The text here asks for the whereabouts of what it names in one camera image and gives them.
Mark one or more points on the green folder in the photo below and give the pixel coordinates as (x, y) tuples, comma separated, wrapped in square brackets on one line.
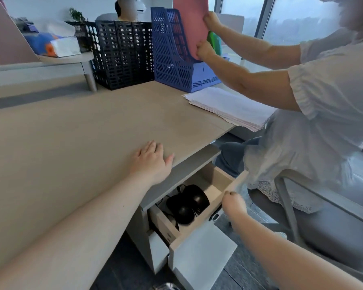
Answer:
[(215, 43)]

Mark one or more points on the person's left forearm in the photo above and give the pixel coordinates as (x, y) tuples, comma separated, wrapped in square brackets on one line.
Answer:
[(69, 235)]

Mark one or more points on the stack of white papers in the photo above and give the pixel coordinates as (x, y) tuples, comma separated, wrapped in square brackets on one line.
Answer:
[(233, 107)]

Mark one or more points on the grey window frame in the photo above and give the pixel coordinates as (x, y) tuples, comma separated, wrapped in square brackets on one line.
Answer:
[(264, 16)]

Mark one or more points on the white plastic bag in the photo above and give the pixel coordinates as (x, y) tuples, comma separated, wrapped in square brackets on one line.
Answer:
[(56, 28)]

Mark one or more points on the person's right hand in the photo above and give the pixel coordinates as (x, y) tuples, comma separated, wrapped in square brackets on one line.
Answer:
[(234, 206)]

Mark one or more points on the white desk shelf riser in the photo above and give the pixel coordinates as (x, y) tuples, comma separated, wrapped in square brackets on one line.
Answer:
[(48, 67)]

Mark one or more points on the mannequin head with white mask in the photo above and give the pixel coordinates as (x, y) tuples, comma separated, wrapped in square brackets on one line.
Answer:
[(130, 8)]

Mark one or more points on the colourful tissue pack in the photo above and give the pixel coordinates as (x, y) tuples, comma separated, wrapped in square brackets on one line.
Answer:
[(53, 45)]

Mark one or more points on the black plastic file rack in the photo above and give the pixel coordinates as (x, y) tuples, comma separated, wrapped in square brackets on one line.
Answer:
[(121, 54)]

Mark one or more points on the person's left thumb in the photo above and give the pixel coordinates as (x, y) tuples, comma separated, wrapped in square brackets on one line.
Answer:
[(169, 160)]

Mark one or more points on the blue plastic file rack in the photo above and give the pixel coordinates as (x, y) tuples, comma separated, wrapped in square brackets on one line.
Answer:
[(172, 63)]

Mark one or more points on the person's right fingers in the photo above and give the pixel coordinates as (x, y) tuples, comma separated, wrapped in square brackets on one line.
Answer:
[(229, 194)]

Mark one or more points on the purple box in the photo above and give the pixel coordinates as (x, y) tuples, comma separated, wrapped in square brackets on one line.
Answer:
[(27, 26)]

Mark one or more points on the person's right forearm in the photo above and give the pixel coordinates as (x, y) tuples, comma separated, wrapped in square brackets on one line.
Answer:
[(284, 256)]

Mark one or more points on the pink desk partition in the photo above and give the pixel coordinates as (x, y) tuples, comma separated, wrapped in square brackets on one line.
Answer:
[(6, 36)]

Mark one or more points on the wooden drawer with white front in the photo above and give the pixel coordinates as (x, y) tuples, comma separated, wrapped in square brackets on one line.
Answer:
[(205, 247)]

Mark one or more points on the person's left middle finger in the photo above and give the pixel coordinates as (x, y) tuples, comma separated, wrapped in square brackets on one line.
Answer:
[(150, 147)]

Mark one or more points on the pink paper folder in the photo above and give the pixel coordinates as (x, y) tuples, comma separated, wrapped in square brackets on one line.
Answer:
[(191, 21)]

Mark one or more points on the white monitor back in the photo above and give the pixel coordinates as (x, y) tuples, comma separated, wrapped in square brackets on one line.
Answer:
[(231, 23)]

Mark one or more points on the black mesh basket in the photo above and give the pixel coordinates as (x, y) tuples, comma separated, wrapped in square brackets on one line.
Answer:
[(78, 36)]

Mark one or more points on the grey drawer cabinet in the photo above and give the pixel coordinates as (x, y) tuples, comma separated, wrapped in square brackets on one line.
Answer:
[(175, 175)]

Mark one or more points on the grey office chair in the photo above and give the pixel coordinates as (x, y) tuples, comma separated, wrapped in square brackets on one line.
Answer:
[(329, 226)]

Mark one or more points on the person's left hand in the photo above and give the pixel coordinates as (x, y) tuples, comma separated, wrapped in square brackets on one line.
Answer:
[(151, 164)]

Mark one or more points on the small green plant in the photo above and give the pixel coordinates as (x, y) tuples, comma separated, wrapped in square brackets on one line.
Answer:
[(77, 15)]

